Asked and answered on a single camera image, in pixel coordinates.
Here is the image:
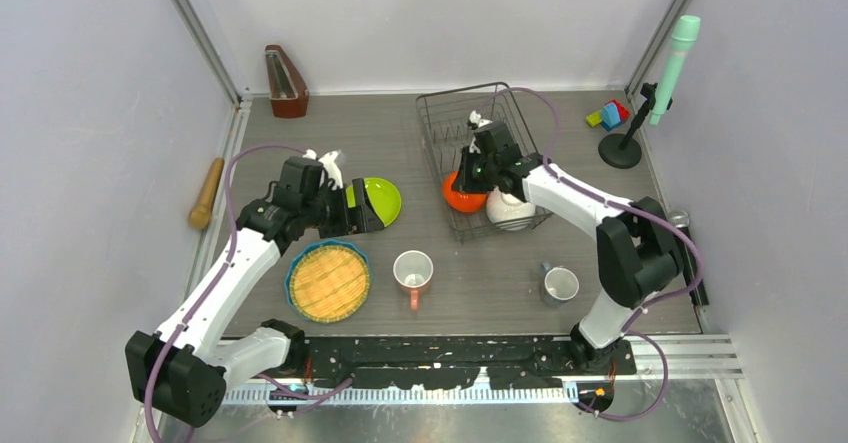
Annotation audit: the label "black microphone stand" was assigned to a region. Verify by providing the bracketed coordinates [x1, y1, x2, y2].
[598, 83, 658, 169]

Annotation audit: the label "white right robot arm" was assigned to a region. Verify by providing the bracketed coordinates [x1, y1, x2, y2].
[453, 113, 683, 374]

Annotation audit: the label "grey mug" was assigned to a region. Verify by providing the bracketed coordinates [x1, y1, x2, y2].
[540, 262, 580, 307]

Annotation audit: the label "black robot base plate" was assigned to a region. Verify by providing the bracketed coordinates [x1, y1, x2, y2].
[264, 335, 637, 390]

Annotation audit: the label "mint green microphone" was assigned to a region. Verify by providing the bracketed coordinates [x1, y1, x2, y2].
[649, 15, 701, 126]

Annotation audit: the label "lime green plate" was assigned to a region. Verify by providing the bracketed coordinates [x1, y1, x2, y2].
[364, 177, 402, 227]

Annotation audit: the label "orange plastic bowl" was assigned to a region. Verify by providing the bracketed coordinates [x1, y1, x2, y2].
[441, 171, 487, 214]

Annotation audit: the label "white bowl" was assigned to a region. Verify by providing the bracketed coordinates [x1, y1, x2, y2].
[485, 188, 536, 231]

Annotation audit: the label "blue plate with bamboo mat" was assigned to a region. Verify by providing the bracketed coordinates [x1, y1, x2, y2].
[284, 240, 372, 324]

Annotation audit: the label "wooden rolling pin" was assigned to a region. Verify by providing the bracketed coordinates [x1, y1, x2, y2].
[188, 158, 225, 231]

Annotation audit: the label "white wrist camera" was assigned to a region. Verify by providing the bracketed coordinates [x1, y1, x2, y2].
[302, 149, 345, 190]
[467, 110, 492, 154]

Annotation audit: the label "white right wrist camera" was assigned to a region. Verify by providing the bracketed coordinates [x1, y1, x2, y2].
[467, 110, 492, 154]

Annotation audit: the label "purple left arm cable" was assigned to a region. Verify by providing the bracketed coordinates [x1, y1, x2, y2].
[142, 144, 359, 443]

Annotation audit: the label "black wire dish rack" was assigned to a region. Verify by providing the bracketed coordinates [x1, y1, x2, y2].
[415, 82, 551, 243]

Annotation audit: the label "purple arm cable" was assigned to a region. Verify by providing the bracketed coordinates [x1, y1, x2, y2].
[142, 144, 359, 443]
[493, 86, 705, 425]

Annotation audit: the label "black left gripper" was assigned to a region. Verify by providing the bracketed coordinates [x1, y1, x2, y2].
[301, 178, 382, 239]

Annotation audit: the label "black handheld microphone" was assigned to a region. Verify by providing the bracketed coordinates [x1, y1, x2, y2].
[667, 210, 709, 308]

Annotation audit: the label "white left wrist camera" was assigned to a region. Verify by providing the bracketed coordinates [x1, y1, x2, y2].
[302, 149, 345, 190]

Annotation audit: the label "pink floral mug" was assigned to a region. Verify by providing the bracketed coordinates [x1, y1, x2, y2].
[392, 250, 434, 312]

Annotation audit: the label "brown wooden metronome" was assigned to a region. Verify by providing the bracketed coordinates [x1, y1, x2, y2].
[264, 45, 310, 119]

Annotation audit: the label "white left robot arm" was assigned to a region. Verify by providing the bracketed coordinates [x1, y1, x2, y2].
[125, 150, 382, 428]

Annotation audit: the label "colourful toy blocks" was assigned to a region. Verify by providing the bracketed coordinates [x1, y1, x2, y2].
[585, 99, 631, 132]

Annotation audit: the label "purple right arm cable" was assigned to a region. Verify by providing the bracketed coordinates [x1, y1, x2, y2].
[493, 86, 705, 425]

